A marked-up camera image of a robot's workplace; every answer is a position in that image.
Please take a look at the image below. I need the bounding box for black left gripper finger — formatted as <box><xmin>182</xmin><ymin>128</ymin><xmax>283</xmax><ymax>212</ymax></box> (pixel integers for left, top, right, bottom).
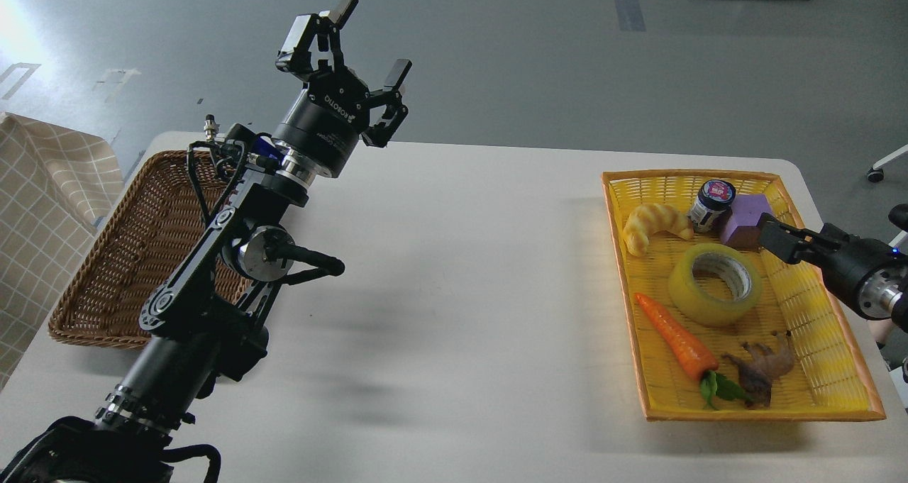
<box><xmin>361</xmin><ymin>59</ymin><xmax>412</xmax><ymax>148</ymax></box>
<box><xmin>275</xmin><ymin>0</ymin><xmax>359</xmax><ymax>82</ymax></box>

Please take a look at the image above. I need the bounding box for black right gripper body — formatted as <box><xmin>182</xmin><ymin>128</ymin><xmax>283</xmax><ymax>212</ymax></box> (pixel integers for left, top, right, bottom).
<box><xmin>821</xmin><ymin>238</ymin><xmax>899</xmax><ymax>321</ymax></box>

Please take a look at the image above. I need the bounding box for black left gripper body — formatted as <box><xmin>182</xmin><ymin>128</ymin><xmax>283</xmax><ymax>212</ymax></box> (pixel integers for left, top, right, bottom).
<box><xmin>273</xmin><ymin>72</ymin><xmax>369</xmax><ymax>178</ymax></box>

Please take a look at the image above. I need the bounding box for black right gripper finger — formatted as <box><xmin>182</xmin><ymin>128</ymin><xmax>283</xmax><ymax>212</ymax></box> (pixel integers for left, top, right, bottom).
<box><xmin>758</xmin><ymin>213</ymin><xmax>852</xmax><ymax>265</ymax></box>

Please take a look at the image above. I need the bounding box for yellow tape roll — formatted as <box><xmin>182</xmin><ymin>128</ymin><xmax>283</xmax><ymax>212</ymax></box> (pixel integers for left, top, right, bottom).
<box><xmin>668</xmin><ymin>243</ymin><xmax>763</xmax><ymax>328</ymax></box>

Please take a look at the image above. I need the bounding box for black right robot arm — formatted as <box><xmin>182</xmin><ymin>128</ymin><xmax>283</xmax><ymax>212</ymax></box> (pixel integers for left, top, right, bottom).
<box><xmin>758</xmin><ymin>213</ymin><xmax>907</xmax><ymax>331</ymax></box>

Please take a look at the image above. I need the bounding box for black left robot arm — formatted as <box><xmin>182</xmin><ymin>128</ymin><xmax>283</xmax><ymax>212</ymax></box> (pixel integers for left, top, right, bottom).
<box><xmin>2</xmin><ymin>0</ymin><xmax>411</xmax><ymax>482</ymax></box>

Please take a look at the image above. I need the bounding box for purple foam block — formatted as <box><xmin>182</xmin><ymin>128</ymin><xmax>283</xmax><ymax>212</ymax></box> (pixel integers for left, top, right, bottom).
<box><xmin>719</xmin><ymin>194</ymin><xmax>773</xmax><ymax>250</ymax></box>

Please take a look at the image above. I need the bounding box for white chair leg caster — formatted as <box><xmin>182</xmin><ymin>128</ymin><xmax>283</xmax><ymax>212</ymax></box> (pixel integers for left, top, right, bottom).
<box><xmin>865</xmin><ymin>144</ymin><xmax>908</xmax><ymax>184</ymax></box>

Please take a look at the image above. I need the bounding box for small dark jar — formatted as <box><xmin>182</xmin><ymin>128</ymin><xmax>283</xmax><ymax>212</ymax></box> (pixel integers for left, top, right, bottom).
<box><xmin>687</xmin><ymin>179</ymin><xmax>737</xmax><ymax>233</ymax></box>

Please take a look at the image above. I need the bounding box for yellow plastic basket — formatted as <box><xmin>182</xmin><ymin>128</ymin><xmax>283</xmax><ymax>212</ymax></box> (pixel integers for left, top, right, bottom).
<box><xmin>601</xmin><ymin>169</ymin><xmax>886</xmax><ymax>421</ymax></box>

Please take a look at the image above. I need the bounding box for brown toy animal figure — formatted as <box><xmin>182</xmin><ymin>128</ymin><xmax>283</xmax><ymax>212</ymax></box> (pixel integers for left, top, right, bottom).
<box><xmin>722</xmin><ymin>331</ymin><xmax>797</xmax><ymax>409</ymax></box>

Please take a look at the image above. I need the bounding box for toy croissant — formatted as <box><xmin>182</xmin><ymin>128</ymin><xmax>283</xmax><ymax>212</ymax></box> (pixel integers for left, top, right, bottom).
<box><xmin>621</xmin><ymin>203</ymin><xmax>694</xmax><ymax>257</ymax></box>

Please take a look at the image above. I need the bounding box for toy carrot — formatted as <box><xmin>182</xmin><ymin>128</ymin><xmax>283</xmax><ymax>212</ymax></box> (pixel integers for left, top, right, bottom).
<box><xmin>633</xmin><ymin>292</ymin><xmax>751</xmax><ymax>410</ymax></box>

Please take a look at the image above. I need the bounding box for brown wicker basket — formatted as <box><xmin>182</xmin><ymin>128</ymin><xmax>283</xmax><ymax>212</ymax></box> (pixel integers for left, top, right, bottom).
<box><xmin>48</xmin><ymin>150</ymin><xmax>292</xmax><ymax>348</ymax></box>

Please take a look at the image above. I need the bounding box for beige checkered cloth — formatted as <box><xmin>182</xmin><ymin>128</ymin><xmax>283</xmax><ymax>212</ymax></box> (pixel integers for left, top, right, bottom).
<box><xmin>1</xmin><ymin>112</ymin><xmax>123</xmax><ymax>385</ymax></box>

